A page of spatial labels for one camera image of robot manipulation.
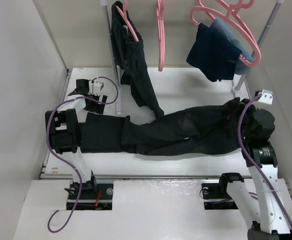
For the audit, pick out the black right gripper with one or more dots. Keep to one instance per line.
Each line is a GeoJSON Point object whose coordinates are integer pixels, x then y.
{"type": "Point", "coordinates": [250, 107]}

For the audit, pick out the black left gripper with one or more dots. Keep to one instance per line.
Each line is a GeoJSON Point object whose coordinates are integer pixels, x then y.
{"type": "Point", "coordinates": [97, 108]}

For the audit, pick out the black trousers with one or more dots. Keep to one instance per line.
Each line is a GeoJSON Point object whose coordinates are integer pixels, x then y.
{"type": "Point", "coordinates": [129, 56]}
{"type": "Point", "coordinates": [208, 130]}

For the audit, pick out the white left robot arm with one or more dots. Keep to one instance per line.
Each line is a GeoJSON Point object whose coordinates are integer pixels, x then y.
{"type": "Point", "coordinates": [64, 136]}

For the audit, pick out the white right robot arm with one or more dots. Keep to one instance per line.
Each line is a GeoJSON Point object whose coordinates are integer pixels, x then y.
{"type": "Point", "coordinates": [265, 215]}

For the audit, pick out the black trousers on hanger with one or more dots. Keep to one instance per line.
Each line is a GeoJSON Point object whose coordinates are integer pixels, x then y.
{"type": "Point", "coordinates": [129, 56]}

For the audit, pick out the navy blue trousers on hanger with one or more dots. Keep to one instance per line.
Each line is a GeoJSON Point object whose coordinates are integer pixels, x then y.
{"type": "Point", "coordinates": [213, 54]}

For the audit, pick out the light blue jeans on hanger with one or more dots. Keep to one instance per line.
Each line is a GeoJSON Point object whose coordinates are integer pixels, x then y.
{"type": "Point", "coordinates": [221, 27]}

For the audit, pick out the pink hanger holding black trousers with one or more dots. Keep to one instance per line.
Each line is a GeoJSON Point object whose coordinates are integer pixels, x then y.
{"type": "Point", "coordinates": [123, 12]}

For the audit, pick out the pink hanger holding navy trousers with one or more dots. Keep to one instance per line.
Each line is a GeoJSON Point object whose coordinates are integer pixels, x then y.
{"type": "Point", "coordinates": [226, 23]}

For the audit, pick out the pink hanger holding blue jeans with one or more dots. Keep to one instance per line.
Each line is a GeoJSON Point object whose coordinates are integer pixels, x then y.
{"type": "Point", "coordinates": [233, 18]}

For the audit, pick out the empty pink hanger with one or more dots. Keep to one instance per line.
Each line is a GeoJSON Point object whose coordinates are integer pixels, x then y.
{"type": "Point", "coordinates": [160, 7]}

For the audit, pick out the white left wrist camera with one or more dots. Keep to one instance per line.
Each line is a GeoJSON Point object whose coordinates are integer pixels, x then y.
{"type": "Point", "coordinates": [95, 87]}

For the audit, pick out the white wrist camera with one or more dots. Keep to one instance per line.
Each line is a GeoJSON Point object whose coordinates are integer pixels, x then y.
{"type": "Point", "coordinates": [265, 99]}
{"type": "Point", "coordinates": [95, 87]}

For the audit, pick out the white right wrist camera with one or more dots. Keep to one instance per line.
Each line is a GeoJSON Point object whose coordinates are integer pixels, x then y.
{"type": "Point", "coordinates": [265, 99]}

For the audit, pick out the grey clothes rack frame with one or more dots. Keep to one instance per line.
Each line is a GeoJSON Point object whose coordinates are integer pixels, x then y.
{"type": "Point", "coordinates": [116, 74]}

